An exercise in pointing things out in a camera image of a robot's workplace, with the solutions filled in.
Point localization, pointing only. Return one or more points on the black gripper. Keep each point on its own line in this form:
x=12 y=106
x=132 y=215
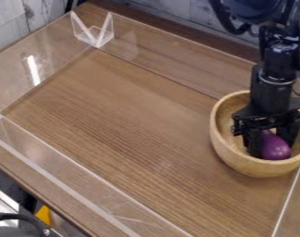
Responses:
x=273 y=109

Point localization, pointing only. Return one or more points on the brown wooden bowl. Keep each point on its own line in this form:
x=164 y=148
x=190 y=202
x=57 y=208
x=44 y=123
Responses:
x=228 y=147

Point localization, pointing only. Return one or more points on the purple toy eggplant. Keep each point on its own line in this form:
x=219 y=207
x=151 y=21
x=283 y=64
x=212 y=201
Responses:
x=274 y=148

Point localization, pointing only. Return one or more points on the yellow black device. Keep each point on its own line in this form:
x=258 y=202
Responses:
x=56 y=222

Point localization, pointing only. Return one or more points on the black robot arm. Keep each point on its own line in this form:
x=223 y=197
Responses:
x=277 y=19

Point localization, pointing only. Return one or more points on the clear acrylic corner bracket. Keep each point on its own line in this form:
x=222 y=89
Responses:
x=95 y=36

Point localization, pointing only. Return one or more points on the clear acrylic tray wall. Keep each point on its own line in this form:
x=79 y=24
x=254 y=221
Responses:
x=100 y=210

